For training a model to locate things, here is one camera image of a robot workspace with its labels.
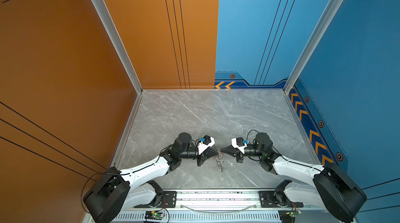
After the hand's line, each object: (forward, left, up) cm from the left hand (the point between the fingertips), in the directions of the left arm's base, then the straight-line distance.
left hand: (216, 152), depth 75 cm
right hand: (0, -2, +2) cm, 3 cm away
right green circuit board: (-24, -33, -14) cm, 43 cm away
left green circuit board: (-24, +29, -15) cm, 40 cm away
